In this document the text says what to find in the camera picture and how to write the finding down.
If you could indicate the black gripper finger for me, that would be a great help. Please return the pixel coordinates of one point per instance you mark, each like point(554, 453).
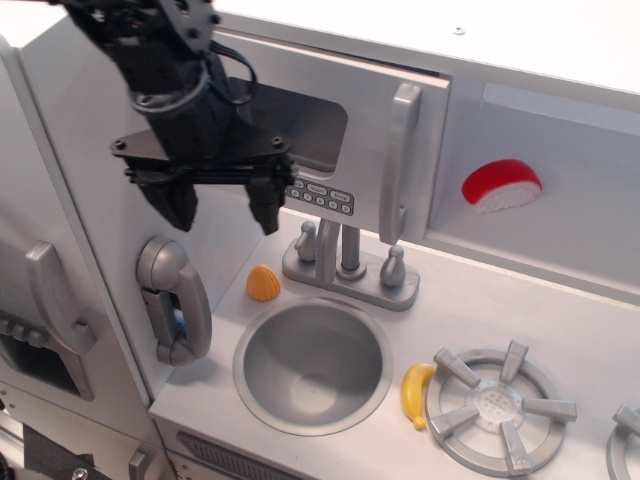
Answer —
point(266, 197)
point(175, 202)

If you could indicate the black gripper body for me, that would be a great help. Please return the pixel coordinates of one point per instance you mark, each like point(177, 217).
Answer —
point(196, 136)

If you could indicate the white microwave door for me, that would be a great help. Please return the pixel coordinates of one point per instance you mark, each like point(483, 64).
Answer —
point(365, 136)

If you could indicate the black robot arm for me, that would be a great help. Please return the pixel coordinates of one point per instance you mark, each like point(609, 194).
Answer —
point(175, 78)

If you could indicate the grey toy faucet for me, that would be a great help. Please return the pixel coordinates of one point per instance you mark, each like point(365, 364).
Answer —
point(329, 256)

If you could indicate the yellow toy lemon half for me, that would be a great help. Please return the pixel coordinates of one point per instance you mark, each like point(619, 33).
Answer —
point(262, 283)

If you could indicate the grey toy phone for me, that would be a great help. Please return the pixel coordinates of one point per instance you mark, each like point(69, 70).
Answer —
point(176, 302)

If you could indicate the round silver sink basin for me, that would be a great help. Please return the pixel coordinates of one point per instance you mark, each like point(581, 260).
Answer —
point(313, 366)

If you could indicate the white toy kitchen cabinet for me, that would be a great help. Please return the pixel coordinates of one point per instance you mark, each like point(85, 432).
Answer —
point(552, 83)

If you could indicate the grey ice dispenser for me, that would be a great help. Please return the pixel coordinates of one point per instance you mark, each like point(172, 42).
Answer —
point(32, 351)

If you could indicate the red white toy cheese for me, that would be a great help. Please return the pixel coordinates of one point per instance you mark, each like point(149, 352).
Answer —
point(501, 184)

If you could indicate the yellow toy banana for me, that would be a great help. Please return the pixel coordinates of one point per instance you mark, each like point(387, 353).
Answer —
point(412, 393)

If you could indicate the grey stove burner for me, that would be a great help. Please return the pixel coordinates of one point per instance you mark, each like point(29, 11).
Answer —
point(627, 427)
point(495, 412)

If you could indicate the grey fridge door handle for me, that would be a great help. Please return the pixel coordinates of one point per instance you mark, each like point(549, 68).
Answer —
point(55, 299)

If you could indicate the grey oven handle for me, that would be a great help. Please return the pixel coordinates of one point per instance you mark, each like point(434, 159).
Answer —
point(138, 465)

